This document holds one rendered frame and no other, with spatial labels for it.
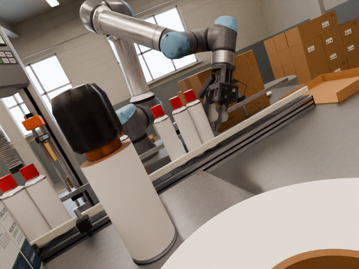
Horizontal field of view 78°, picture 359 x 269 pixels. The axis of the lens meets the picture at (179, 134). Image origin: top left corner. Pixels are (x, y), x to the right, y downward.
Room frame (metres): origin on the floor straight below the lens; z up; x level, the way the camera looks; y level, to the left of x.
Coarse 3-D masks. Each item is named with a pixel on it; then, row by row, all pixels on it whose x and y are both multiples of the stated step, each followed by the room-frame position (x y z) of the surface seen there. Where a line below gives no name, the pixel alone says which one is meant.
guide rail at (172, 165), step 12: (288, 96) 0.79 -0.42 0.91; (276, 108) 0.76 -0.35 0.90; (252, 120) 0.73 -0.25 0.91; (228, 132) 0.69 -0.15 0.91; (204, 144) 0.67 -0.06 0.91; (192, 156) 0.65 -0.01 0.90; (168, 168) 0.62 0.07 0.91; (96, 204) 0.56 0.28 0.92; (60, 228) 0.53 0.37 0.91; (36, 240) 0.51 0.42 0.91; (48, 240) 0.51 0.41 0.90
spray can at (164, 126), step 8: (152, 112) 0.68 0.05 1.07; (160, 112) 0.67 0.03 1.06; (160, 120) 0.66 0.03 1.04; (168, 120) 0.67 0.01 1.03; (160, 128) 0.66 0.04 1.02; (168, 128) 0.66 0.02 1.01; (160, 136) 0.67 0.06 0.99; (168, 136) 0.66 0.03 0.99; (176, 136) 0.67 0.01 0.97; (168, 144) 0.66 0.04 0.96; (176, 144) 0.66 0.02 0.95; (168, 152) 0.67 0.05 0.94; (176, 152) 0.66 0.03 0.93; (184, 152) 0.68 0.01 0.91
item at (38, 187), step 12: (24, 168) 0.55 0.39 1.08; (36, 180) 0.55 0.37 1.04; (48, 180) 0.58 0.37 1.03; (36, 192) 0.54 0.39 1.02; (48, 192) 0.56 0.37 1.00; (36, 204) 0.55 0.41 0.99; (48, 204) 0.55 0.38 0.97; (60, 204) 0.57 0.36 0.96; (48, 216) 0.54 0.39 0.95; (60, 216) 0.55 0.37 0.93; (72, 228) 0.56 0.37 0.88
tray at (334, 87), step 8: (336, 72) 1.01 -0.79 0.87; (344, 72) 0.97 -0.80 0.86; (352, 72) 0.94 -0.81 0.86; (312, 80) 1.05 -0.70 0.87; (320, 80) 1.07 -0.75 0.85; (328, 80) 1.05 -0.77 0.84; (336, 80) 1.00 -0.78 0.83; (344, 80) 0.95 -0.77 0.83; (352, 80) 0.91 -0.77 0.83; (312, 88) 1.04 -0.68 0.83; (320, 88) 0.99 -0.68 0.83; (328, 88) 0.94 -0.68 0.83; (336, 88) 0.89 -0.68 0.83; (344, 88) 0.75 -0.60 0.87; (352, 88) 0.76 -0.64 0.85; (320, 96) 0.88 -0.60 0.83; (328, 96) 0.84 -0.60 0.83; (336, 96) 0.80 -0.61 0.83; (344, 96) 0.75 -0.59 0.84
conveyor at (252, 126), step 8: (304, 96) 0.82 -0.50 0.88; (288, 104) 0.81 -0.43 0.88; (272, 112) 0.80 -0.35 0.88; (264, 120) 0.75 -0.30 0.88; (248, 128) 0.74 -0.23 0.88; (232, 136) 0.73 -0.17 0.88; (224, 144) 0.69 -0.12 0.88; (208, 152) 0.68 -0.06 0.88; (192, 160) 0.67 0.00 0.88; (176, 168) 0.67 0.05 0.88; (184, 168) 0.64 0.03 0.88; (168, 176) 0.63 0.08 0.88; (96, 216) 0.57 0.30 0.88; (72, 232) 0.54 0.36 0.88; (56, 240) 0.54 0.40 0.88; (48, 248) 0.51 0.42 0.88
